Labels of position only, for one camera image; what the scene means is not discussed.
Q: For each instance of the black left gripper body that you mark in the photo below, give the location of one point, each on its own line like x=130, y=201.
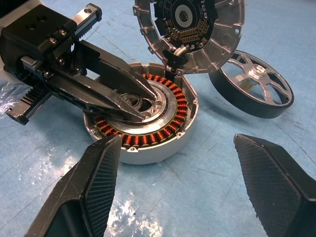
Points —
x=27, y=42

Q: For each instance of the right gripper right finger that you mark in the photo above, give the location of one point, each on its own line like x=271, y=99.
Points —
x=276, y=187

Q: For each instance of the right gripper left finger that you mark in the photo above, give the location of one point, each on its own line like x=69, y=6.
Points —
x=81, y=187

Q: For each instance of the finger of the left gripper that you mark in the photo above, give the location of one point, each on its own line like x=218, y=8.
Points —
x=89, y=96
x=116, y=69

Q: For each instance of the motor housing with copper windings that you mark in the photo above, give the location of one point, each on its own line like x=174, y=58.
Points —
x=153, y=153

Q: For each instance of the black spoked rotor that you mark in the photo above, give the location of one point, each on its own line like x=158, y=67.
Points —
x=247, y=108

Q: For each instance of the round silver motor lid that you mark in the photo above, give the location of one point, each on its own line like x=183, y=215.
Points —
x=217, y=37

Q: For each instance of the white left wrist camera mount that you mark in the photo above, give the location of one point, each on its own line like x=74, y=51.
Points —
x=2, y=24

